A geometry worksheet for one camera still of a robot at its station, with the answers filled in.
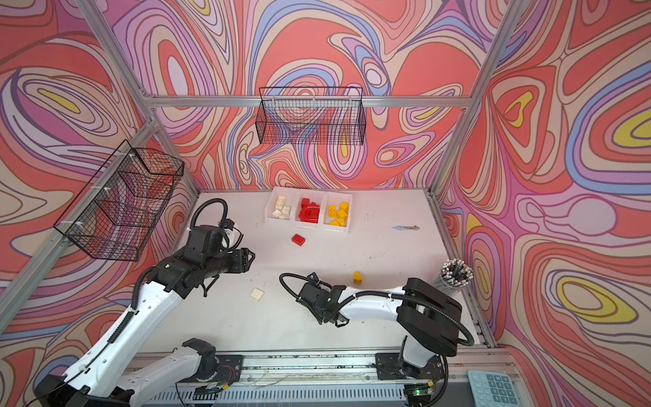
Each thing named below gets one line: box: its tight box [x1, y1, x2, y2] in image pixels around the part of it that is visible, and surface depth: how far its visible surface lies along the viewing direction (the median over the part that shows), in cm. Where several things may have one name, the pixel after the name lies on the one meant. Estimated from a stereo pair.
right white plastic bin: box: [321, 191, 353, 234], surface depth 107 cm
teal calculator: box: [467, 369, 521, 407], surface depth 70 cm
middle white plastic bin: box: [294, 190, 328, 229], surface depth 107 cm
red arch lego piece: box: [298, 197, 321, 224], surface depth 109 cm
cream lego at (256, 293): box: [249, 287, 265, 302], surface depth 90 cm
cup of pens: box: [434, 257, 474, 295], surface depth 76 cm
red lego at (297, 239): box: [291, 233, 307, 247], surface depth 104 cm
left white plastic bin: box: [263, 186, 301, 225], surface depth 110 cm
